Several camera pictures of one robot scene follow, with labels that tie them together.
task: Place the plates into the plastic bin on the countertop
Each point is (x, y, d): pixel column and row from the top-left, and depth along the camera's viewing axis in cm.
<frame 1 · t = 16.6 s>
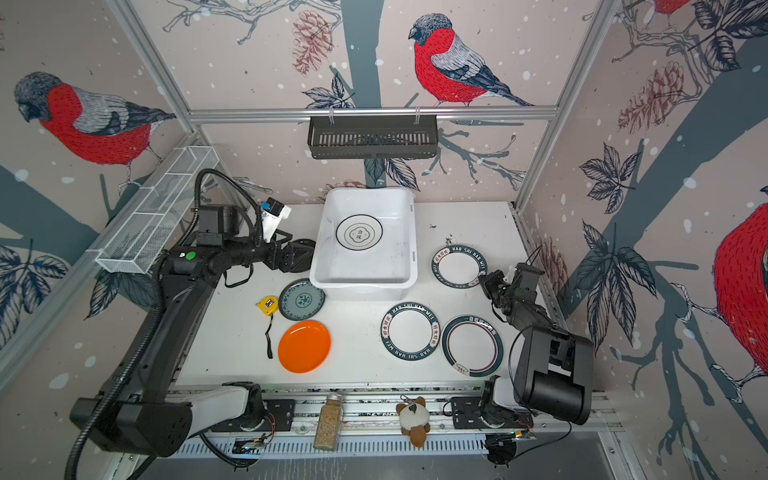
left hand: (296, 242, 70), fingers open
right hand: (479, 277, 90), fingers closed
white plastic bin: (387, 271, 103), on the table
teal floral patterned plate: (299, 299, 97), on the table
orange plastic plate: (304, 346, 87), on the table
white plate black line emblem: (359, 232, 113), point 2 cm above the table
small green rim plate: (458, 266, 98), point 6 cm above the table
large green rim plate: (410, 331, 90), on the table
green red rim plate: (472, 345, 88), on the table
yellow tape measure: (270, 306, 94), on the table

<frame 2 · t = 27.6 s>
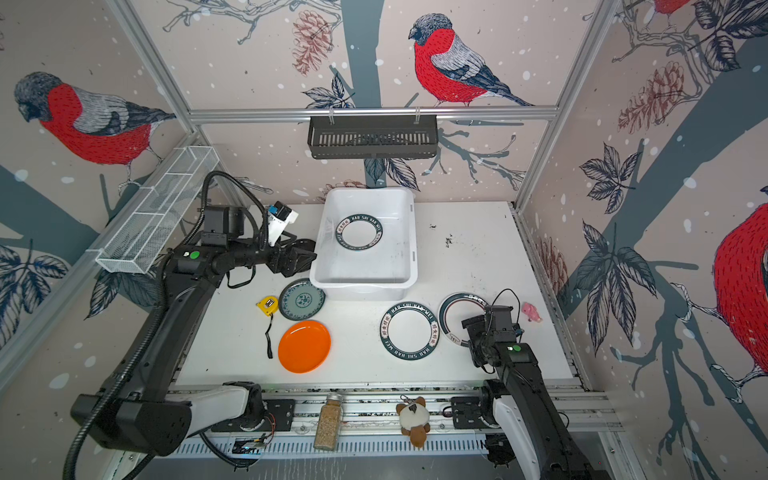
left hand: (299, 245, 70), fingers open
right hand: (463, 332, 85), fingers open
small green rim plate: (359, 232, 113), point 2 cm above the table
green red rim plate: (456, 308, 94), on the table
pink toy pig: (531, 312, 90), point 3 cm above the table
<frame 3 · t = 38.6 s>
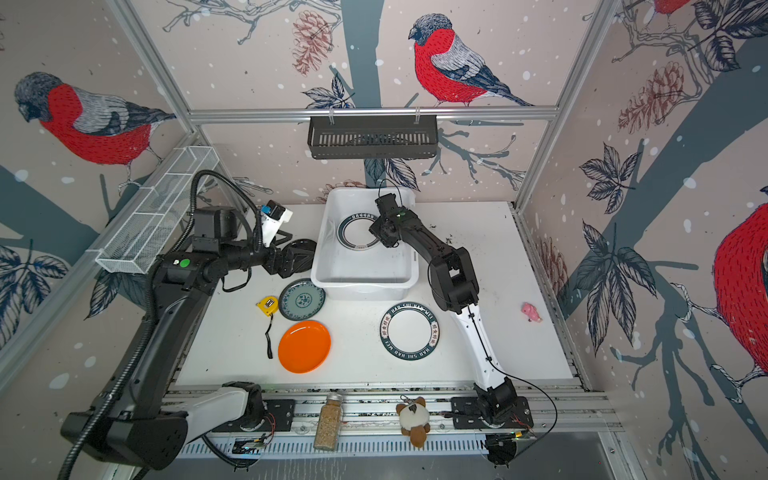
left hand: (295, 243, 68), fingers open
right hand: (373, 234, 105), fingers open
green red rim plate: (354, 232, 115), on the table
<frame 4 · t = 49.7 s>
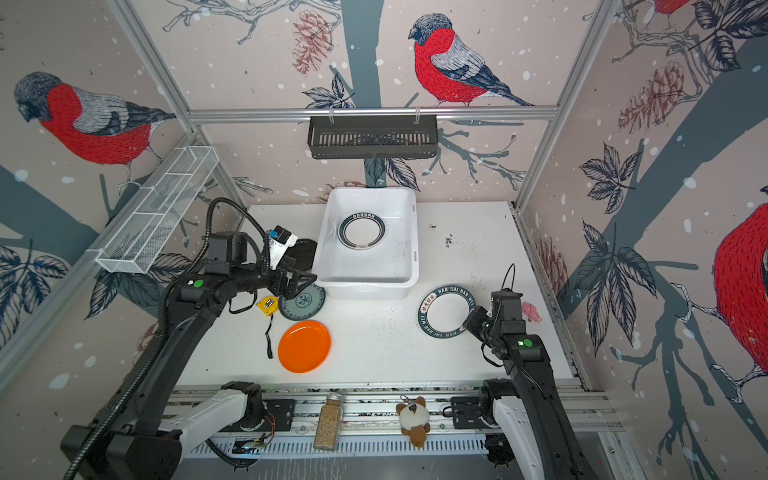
left hand: (299, 268, 72), fingers open
right hand: (465, 318, 80), fingers closed
large green rim plate: (443, 311, 87), point 7 cm above the table
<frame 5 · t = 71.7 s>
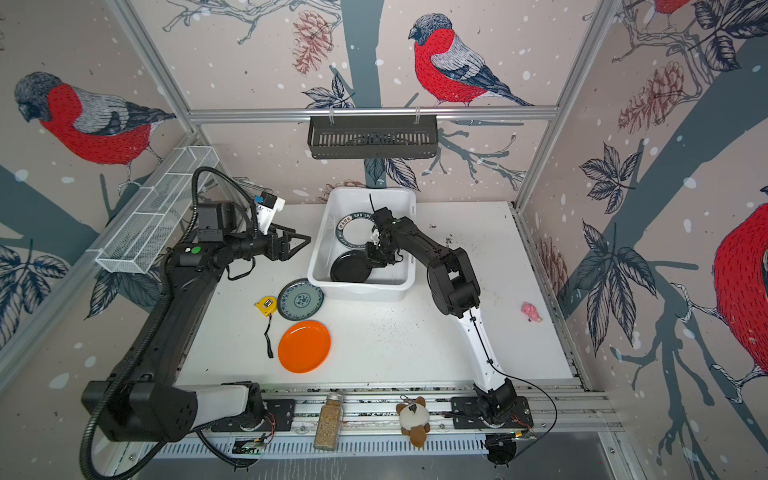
left hand: (296, 234, 72), fingers open
right hand: (366, 266, 100), fingers closed
large green rim plate: (354, 230, 114), on the table
black round plate: (351, 266, 105), on the table
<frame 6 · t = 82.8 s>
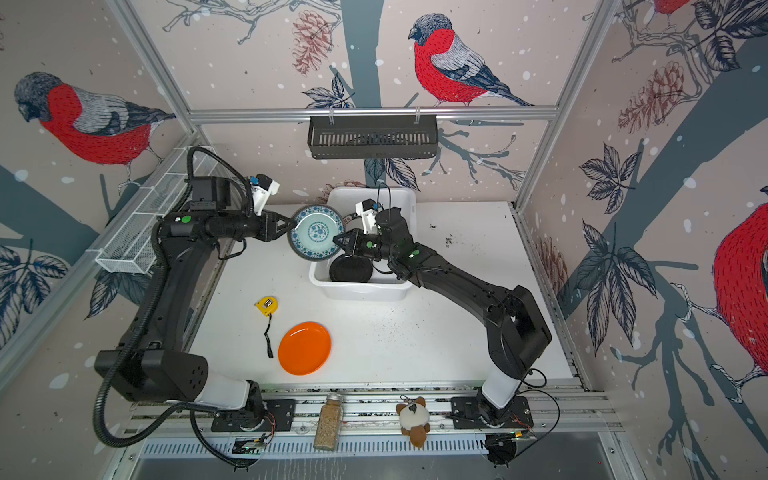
left hand: (287, 221, 72), fingers open
right hand: (331, 243, 76), fingers closed
teal floral patterned plate: (316, 228, 77), point 30 cm above the table
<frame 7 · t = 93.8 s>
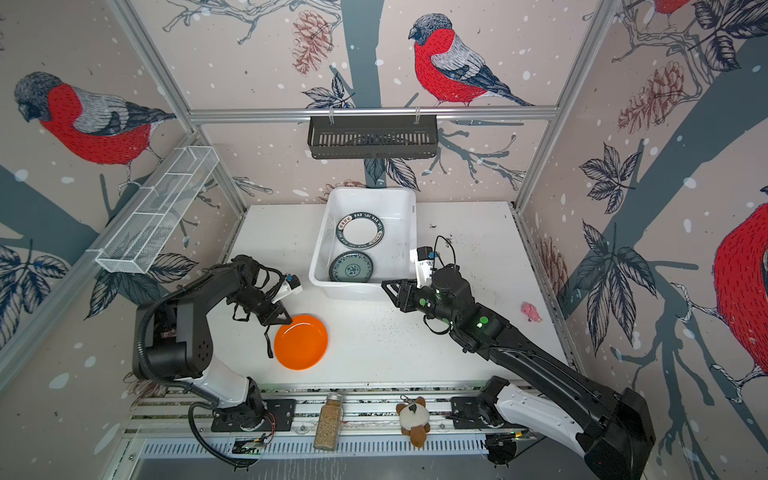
left hand: (282, 319, 86), fingers closed
right hand: (381, 288, 70), fingers open
teal floral patterned plate: (351, 267, 103), point 2 cm above the table
